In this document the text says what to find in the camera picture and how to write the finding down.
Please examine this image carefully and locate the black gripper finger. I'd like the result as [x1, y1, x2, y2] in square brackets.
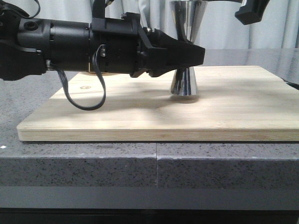
[235, 0, 269, 25]

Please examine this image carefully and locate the wooden cutting board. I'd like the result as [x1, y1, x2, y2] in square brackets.
[17, 66, 299, 141]

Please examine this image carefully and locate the steel double jigger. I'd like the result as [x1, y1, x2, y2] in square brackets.
[170, 0, 207, 97]

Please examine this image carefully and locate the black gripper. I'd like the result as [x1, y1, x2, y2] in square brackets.
[90, 12, 205, 77]

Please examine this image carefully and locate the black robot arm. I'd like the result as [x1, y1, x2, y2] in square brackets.
[0, 0, 205, 81]

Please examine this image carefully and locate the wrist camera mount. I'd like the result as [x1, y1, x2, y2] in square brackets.
[92, 0, 114, 19]

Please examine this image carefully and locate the clear glass beaker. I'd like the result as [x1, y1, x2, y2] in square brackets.
[206, 0, 243, 3]

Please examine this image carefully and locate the black looped cable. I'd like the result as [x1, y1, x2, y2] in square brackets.
[48, 44, 107, 111]

